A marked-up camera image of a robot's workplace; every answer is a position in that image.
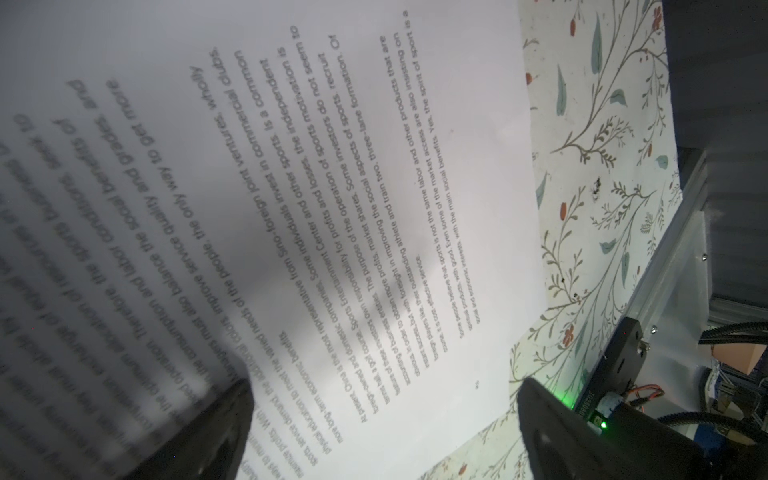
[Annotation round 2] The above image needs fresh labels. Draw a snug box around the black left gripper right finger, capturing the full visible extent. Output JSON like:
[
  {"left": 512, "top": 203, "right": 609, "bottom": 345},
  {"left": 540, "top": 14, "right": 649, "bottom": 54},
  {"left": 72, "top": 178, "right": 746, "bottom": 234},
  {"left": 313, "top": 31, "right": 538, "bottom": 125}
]
[{"left": 517, "top": 378, "right": 649, "bottom": 479}]

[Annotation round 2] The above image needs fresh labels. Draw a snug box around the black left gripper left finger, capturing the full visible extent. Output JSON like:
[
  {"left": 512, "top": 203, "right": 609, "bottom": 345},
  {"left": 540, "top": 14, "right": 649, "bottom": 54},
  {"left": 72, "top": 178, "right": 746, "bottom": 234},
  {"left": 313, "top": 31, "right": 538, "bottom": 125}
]
[{"left": 126, "top": 379, "right": 254, "bottom": 480}]

